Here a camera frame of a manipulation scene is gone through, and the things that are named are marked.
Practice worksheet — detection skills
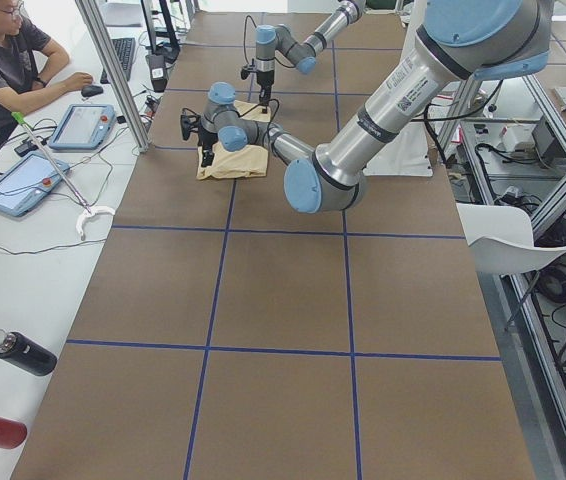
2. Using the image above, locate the black water bottle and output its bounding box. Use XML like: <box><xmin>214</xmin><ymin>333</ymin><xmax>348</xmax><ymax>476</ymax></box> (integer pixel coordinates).
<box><xmin>0</xmin><ymin>329</ymin><xmax>57</xmax><ymax>377</ymax></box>

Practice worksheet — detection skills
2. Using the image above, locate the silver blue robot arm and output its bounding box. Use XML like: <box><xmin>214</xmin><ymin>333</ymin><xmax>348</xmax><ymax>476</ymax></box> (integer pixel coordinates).
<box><xmin>180</xmin><ymin>1</ymin><xmax>554</xmax><ymax>213</ymax></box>
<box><xmin>241</xmin><ymin>0</ymin><xmax>366</xmax><ymax>112</ymax></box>

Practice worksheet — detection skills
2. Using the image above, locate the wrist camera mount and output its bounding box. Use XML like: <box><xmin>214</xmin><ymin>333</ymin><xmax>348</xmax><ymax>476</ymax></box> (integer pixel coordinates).
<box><xmin>240</xmin><ymin>64</ymin><xmax>257</xmax><ymax>80</ymax></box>
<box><xmin>180</xmin><ymin>113</ymin><xmax>200</xmax><ymax>141</ymax></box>

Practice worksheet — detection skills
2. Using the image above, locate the aluminium frame post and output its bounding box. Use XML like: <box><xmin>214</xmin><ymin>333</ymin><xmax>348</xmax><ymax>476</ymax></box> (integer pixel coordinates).
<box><xmin>75</xmin><ymin>0</ymin><xmax>150</xmax><ymax>153</ymax></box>

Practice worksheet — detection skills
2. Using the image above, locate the white curved hook tool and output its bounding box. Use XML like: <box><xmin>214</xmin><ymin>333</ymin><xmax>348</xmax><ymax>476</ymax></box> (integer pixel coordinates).
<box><xmin>75</xmin><ymin>205</ymin><xmax>116</xmax><ymax>240</ymax></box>

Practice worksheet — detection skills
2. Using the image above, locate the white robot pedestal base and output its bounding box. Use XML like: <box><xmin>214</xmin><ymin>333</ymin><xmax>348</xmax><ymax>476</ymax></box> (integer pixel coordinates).
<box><xmin>364</xmin><ymin>0</ymin><xmax>433</xmax><ymax>177</ymax></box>

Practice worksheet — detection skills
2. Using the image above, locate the far blue teach pendant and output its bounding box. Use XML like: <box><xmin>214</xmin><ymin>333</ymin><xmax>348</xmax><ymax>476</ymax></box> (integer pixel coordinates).
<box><xmin>47</xmin><ymin>104</ymin><xmax>116</xmax><ymax>151</ymax></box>

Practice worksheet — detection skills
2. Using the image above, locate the metal rod with green tip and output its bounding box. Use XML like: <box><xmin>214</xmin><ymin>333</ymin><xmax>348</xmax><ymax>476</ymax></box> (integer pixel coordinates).
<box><xmin>11</xmin><ymin>112</ymin><xmax>91</xmax><ymax>214</ymax></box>

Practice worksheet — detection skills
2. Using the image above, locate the blue teach pendant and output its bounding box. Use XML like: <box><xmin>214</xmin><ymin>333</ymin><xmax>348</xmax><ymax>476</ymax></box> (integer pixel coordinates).
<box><xmin>47</xmin><ymin>104</ymin><xmax>116</xmax><ymax>151</ymax></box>
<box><xmin>0</xmin><ymin>152</ymin><xmax>69</xmax><ymax>217</ymax></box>

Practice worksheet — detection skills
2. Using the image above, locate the white curved plastic sheet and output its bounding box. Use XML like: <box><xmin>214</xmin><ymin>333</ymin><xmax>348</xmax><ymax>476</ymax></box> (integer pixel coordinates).
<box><xmin>456</xmin><ymin>203</ymin><xmax>566</xmax><ymax>275</ymax></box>

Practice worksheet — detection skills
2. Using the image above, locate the cream long-sleeve printed shirt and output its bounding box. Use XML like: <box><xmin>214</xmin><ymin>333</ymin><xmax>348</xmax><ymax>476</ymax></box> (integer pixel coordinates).
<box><xmin>196</xmin><ymin>99</ymin><xmax>270</xmax><ymax>180</ymax></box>

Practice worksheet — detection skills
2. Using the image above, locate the black keyboard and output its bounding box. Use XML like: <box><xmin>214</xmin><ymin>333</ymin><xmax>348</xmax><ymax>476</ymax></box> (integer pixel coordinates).
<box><xmin>111</xmin><ymin>37</ymin><xmax>136</xmax><ymax>81</ymax></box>

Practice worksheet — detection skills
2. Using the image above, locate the near blue teach pendant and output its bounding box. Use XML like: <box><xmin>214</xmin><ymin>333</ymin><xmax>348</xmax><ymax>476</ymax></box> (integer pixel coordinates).
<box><xmin>0</xmin><ymin>152</ymin><xmax>69</xmax><ymax>217</ymax></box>

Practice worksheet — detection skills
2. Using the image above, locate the black computer mouse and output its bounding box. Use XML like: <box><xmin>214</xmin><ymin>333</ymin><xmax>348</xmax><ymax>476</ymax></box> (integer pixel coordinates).
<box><xmin>80</xmin><ymin>84</ymin><xmax>104</xmax><ymax>98</ymax></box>

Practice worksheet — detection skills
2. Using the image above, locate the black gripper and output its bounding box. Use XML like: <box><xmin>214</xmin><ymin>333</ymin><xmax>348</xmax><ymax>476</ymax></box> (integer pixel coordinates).
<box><xmin>256</xmin><ymin>70</ymin><xmax>274</xmax><ymax>113</ymax></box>
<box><xmin>197</xmin><ymin>127</ymin><xmax>217</xmax><ymax>167</ymax></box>

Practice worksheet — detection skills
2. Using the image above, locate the seated person in grey shirt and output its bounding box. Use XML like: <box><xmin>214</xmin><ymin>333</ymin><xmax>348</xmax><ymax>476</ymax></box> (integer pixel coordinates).
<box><xmin>0</xmin><ymin>1</ymin><xmax>93</xmax><ymax>148</ymax></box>

